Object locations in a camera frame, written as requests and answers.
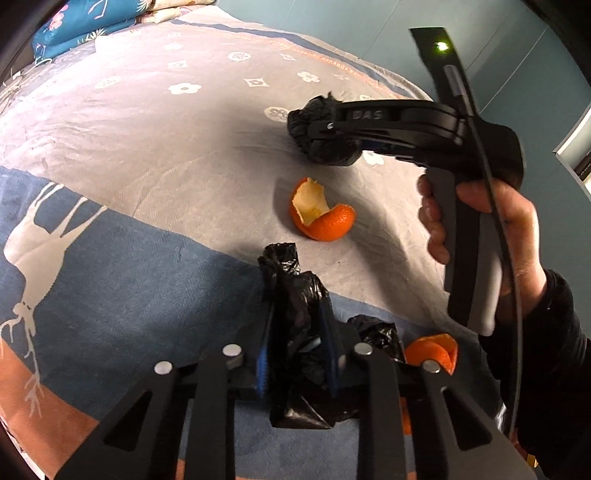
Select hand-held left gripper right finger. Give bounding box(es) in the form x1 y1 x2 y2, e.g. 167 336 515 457
318 298 539 480

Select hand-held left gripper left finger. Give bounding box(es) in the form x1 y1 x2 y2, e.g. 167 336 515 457
60 295 280 480

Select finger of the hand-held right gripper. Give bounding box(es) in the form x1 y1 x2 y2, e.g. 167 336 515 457
361 136 463 167
307 99 467 144

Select large black plastic bag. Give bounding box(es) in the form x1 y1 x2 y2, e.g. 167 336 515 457
257 242 408 430

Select small black plastic bag wad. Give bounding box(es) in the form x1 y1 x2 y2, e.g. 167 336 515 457
287 92 363 167

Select person's right forearm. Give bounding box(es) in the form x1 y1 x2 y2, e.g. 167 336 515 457
477 270 591 479

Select person's right hand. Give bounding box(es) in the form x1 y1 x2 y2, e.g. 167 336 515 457
417 174 549 302

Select orange tangerine peel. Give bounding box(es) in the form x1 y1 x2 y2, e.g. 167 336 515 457
400 333 459 435

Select orange peel with pale inside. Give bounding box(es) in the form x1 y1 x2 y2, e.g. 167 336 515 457
289 176 358 243

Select printed bed sheet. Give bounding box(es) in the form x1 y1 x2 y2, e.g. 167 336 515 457
0 0 509 480

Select beige floral pillow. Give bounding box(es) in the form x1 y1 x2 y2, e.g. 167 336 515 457
148 0 218 13

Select blue floral quilt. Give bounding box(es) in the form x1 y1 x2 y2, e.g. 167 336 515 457
31 0 156 60

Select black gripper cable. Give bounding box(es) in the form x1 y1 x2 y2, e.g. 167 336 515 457
442 64 525 439

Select white window frame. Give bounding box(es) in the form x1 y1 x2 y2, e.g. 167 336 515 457
553 104 591 195

